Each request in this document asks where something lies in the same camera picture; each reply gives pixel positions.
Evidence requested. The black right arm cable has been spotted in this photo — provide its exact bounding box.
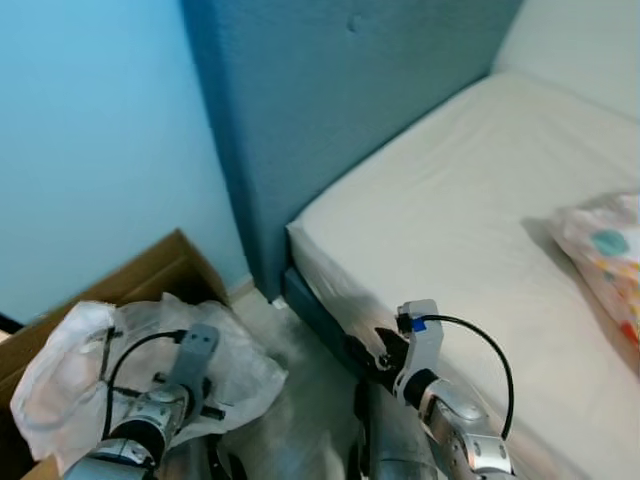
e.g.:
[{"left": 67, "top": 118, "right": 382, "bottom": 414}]
[{"left": 415, "top": 315, "right": 516, "bottom": 441}]

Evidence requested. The silver left robot leg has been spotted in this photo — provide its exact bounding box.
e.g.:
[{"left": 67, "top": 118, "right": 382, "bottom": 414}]
[{"left": 165, "top": 430, "right": 241, "bottom": 480}]

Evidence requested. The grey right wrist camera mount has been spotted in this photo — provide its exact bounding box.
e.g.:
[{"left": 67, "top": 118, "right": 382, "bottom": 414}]
[{"left": 397, "top": 300, "right": 441, "bottom": 386}]

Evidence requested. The brown cardboard box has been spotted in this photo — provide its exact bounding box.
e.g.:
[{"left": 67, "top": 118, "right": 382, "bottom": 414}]
[{"left": 0, "top": 228, "right": 231, "bottom": 480}]

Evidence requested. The cream sheeted bed mattress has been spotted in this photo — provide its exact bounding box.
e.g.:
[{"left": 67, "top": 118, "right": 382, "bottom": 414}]
[{"left": 288, "top": 68, "right": 640, "bottom": 480}]

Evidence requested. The blue fabric headboard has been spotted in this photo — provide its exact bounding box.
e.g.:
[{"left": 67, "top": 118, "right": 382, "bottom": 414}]
[{"left": 180, "top": 0, "right": 526, "bottom": 301}]

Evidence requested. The pink pillow with orange spots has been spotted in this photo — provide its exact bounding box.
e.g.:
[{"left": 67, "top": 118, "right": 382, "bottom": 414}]
[{"left": 553, "top": 190, "right": 640, "bottom": 346}]

